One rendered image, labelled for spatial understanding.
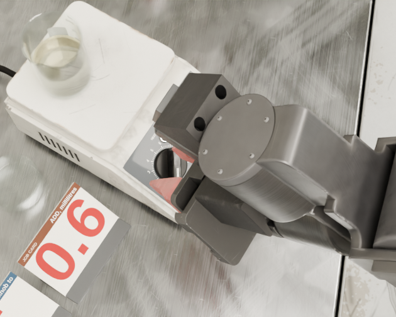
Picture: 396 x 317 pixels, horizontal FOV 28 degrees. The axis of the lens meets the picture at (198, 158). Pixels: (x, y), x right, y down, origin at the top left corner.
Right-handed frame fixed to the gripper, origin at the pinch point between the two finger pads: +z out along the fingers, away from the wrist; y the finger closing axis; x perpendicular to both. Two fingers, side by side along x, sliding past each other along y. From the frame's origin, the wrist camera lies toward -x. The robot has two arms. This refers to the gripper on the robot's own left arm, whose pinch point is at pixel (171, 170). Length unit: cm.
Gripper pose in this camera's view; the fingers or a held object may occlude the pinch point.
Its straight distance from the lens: 64.7
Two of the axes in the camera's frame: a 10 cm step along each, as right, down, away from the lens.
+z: -6.2, -1.2, 7.8
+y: -5.2, 8.0, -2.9
